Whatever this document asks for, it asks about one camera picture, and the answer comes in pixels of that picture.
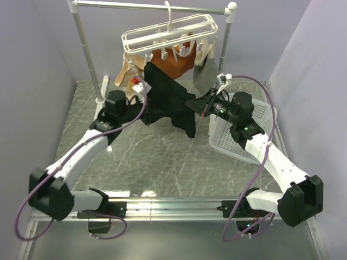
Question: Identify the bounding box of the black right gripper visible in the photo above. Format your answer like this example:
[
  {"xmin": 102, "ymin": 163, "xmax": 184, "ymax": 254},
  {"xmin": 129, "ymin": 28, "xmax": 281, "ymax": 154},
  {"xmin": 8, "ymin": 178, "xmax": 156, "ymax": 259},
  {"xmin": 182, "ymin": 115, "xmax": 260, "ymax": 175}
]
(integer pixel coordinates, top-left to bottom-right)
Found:
[{"xmin": 185, "ymin": 89, "xmax": 238, "ymax": 126}]

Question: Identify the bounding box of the black underwear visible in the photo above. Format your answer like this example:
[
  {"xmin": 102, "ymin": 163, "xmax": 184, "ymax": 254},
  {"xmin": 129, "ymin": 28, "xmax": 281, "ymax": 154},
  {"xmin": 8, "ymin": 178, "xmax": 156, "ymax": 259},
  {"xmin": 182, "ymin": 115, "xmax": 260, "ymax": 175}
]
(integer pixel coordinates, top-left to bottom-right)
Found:
[{"xmin": 144, "ymin": 62, "xmax": 196, "ymax": 138}]

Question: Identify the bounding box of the white plastic clip hanger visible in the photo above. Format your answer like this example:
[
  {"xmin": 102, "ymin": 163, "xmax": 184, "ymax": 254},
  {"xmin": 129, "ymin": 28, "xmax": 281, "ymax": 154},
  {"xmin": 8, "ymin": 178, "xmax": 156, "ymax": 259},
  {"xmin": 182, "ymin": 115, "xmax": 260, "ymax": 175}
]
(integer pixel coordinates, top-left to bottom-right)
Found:
[{"xmin": 121, "ymin": 1, "xmax": 219, "ymax": 59}]

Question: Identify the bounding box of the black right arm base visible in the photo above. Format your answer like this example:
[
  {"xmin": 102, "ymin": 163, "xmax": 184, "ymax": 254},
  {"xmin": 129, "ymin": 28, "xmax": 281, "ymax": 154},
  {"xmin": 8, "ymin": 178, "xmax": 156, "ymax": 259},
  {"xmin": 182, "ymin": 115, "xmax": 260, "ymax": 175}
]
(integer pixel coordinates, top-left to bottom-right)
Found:
[{"xmin": 217, "ymin": 187, "xmax": 275, "ymax": 242}]

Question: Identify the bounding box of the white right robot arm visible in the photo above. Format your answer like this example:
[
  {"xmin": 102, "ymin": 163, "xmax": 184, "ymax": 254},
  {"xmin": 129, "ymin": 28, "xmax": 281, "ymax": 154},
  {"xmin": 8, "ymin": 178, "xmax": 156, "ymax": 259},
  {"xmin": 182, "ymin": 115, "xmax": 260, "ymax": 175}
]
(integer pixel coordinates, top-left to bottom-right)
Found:
[{"xmin": 185, "ymin": 89, "xmax": 324, "ymax": 227}]

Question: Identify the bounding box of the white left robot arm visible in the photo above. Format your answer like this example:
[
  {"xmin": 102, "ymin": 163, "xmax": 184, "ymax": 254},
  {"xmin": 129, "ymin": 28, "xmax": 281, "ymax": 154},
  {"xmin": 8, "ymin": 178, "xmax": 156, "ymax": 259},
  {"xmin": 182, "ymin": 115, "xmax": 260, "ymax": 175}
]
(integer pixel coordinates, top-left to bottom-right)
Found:
[{"xmin": 28, "ymin": 83, "xmax": 147, "ymax": 220}]

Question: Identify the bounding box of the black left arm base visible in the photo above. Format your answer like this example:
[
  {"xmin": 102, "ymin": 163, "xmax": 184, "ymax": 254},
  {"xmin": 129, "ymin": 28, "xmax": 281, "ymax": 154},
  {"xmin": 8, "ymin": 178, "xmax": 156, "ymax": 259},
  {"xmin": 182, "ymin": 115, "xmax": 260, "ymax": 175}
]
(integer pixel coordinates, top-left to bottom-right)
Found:
[{"xmin": 76, "ymin": 201, "xmax": 127, "ymax": 240}]

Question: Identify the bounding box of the cream grey hanging underwear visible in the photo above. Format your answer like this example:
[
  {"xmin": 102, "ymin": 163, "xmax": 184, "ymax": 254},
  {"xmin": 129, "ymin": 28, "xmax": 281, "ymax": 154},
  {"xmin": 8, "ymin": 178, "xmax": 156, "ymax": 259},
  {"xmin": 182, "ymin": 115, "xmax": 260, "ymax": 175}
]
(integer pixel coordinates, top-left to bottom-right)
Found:
[{"xmin": 193, "ymin": 38, "xmax": 219, "ymax": 95}]

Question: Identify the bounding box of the orange hanging underwear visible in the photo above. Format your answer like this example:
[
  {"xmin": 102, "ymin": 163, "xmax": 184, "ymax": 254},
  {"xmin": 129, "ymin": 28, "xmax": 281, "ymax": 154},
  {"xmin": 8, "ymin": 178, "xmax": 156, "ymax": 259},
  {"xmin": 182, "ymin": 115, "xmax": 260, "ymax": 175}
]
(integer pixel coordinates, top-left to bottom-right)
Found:
[{"xmin": 151, "ymin": 40, "xmax": 197, "ymax": 79}]

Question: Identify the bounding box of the beige hanging underwear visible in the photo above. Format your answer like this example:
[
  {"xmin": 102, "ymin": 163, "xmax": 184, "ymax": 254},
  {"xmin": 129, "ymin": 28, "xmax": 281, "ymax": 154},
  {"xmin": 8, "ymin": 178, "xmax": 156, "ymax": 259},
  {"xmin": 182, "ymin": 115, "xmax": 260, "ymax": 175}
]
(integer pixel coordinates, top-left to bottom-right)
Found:
[{"xmin": 114, "ymin": 52, "xmax": 145, "ymax": 99}]

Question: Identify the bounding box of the white plastic laundry basket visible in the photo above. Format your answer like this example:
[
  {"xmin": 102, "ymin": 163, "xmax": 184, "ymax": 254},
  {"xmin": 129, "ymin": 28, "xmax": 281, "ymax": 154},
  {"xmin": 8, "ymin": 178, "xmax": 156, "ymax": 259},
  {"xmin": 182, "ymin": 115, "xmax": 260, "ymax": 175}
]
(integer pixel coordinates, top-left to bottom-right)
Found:
[{"xmin": 208, "ymin": 92, "xmax": 278, "ymax": 165}]

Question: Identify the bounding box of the white metal clothes rack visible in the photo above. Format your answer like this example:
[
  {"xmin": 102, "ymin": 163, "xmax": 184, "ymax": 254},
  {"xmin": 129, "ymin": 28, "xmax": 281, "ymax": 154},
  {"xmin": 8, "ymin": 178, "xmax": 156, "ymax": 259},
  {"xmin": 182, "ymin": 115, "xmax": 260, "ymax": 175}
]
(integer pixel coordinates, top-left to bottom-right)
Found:
[{"xmin": 68, "ymin": 1, "xmax": 237, "ymax": 113}]

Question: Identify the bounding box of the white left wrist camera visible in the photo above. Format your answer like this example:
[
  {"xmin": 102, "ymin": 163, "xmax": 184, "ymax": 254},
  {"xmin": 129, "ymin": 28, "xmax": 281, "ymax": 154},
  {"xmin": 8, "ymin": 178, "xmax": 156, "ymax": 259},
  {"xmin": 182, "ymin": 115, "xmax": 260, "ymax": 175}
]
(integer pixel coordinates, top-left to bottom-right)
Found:
[{"xmin": 131, "ymin": 77, "xmax": 151, "ymax": 94}]

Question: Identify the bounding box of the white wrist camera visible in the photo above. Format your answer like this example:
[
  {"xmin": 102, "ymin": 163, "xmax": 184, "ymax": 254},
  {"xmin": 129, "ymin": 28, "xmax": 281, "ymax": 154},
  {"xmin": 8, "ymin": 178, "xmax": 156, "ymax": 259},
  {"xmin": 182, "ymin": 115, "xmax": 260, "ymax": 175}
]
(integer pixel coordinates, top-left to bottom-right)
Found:
[
  {"xmin": 216, "ymin": 74, "xmax": 233, "ymax": 95},
  {"xmin": 131, "ymin": 77, "xmax": 151, "ymax": 94}
]

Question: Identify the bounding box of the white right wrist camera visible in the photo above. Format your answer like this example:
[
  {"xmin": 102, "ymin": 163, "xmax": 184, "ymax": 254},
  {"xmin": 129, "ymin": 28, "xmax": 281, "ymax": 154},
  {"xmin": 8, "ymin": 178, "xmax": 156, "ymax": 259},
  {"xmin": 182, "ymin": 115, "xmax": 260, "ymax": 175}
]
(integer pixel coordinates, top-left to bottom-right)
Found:
[{"xmin": 216, "ymin": 74, "xmax": 233, "ymax": 95}]

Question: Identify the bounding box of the aluminium right side rail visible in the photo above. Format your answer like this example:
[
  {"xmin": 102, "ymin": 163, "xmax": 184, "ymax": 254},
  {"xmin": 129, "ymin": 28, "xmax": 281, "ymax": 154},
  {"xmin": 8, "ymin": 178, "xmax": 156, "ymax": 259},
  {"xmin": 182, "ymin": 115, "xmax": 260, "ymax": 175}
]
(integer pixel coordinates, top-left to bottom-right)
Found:
[{"xmin": 259, "ymin": 80, "xmax": 302, "ymax": 196}]

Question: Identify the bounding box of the aluminium rail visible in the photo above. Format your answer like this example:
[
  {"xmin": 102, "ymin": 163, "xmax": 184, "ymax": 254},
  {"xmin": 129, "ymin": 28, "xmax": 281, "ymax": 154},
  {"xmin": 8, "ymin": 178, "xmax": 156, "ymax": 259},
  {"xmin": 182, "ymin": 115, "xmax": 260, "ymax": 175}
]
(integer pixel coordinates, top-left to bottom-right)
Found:
[
  {"xmin": 28, "ymin": 197, "xmax": 317, "ymax": 223},
  {"xmin": 259, "ymin": 80, "xmax": 302, "ymax": 196}
]

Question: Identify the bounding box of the aluminium front rail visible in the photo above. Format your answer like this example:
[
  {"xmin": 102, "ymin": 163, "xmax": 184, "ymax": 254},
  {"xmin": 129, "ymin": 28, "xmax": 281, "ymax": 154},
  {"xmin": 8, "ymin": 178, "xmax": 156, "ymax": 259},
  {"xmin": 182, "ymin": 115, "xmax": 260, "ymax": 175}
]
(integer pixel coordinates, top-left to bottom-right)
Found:
[{"xmin": 28, "ymin": 197, "xmax": 317, "ymax": 223}]

